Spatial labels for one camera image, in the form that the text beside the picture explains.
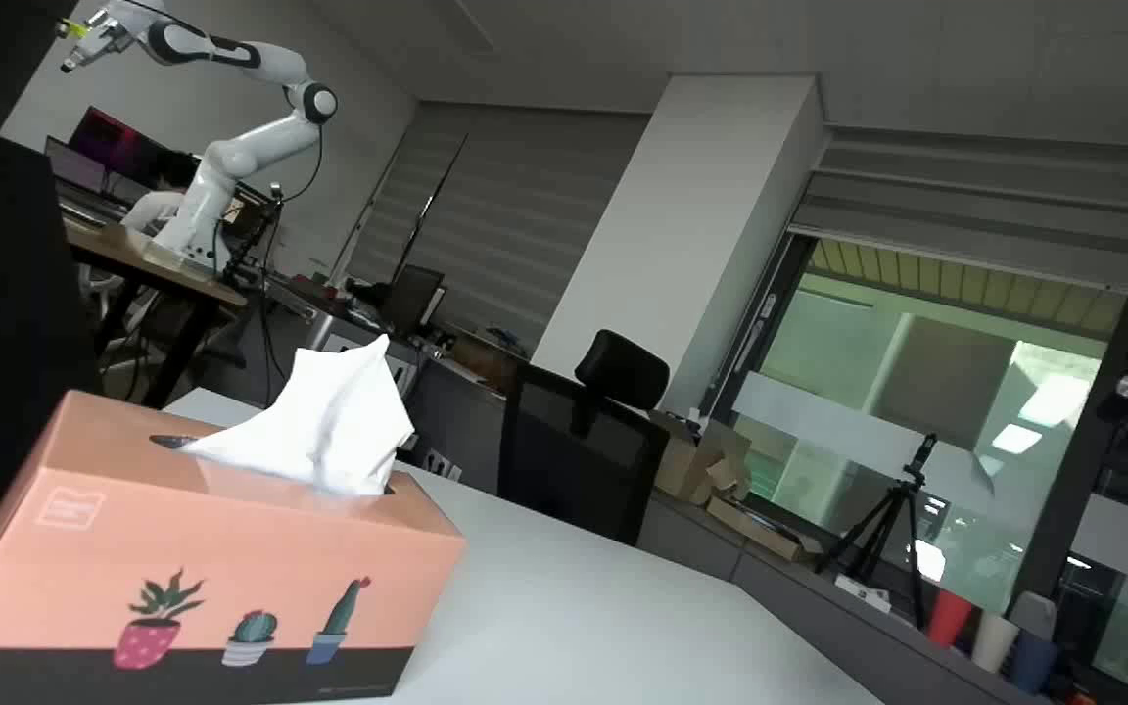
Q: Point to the white tissue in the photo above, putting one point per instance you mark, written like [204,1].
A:
[333,425]

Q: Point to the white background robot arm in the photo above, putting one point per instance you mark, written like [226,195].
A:
[229,161]

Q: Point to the orange tissue box with cacti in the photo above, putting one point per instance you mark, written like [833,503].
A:
[135,573]

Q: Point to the black computer monitor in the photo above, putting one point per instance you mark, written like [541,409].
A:
[578,455]

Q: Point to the cardboard boxes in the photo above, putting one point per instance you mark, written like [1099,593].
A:
[712,473]

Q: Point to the wooden background desk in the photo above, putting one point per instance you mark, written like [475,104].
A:
[149,268]

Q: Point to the red cup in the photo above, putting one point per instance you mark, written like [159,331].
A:
[949,617]

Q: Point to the white cup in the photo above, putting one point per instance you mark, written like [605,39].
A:
[994,642]

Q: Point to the blue cup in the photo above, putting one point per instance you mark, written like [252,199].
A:
[1031,664]

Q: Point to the black camera tripod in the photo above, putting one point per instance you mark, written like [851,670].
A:
[866,540]

